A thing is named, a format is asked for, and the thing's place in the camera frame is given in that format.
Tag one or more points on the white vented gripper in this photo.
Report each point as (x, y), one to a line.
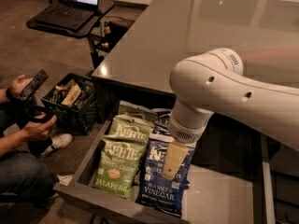
(184, 132)

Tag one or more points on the blue vinegar chip bag front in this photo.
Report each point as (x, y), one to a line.
(156, 191)

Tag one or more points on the black ring controller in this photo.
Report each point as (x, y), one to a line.
(38, 114)

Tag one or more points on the black smartphone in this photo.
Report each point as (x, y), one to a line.
(34, 85)

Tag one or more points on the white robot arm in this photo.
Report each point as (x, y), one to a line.
(213, 82)

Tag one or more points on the blue chip bag back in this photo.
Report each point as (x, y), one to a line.
(163, 117)

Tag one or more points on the green jalapeno chip bag front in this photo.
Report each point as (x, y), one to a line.
(118, 165)

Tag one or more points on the green chip bag middle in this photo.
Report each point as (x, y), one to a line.
(131, 129)

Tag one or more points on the open grey drawer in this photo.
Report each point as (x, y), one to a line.
(224, 182)

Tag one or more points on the green chip bag back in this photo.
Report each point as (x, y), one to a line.
(137, 111)

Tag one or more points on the grey counter cabinet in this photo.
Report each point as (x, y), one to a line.
(265, 33)

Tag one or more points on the person's other hand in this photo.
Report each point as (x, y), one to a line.
(39, 130)

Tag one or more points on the person's hand holding phone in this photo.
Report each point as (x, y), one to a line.
(18, 84)

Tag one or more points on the black plastic crate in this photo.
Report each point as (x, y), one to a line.
(80, 117)

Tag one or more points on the white sneaker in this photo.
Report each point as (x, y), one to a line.
(58, 142)

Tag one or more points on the snack packets in crate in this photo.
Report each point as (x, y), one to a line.
(74, 94)

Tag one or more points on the black laptop stand table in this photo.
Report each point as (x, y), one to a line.
(85, 31)

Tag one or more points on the person's blue jeans legs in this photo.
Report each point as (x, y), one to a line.
(21, 170)

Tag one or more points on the black laptop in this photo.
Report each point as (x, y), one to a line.
(69, 14)

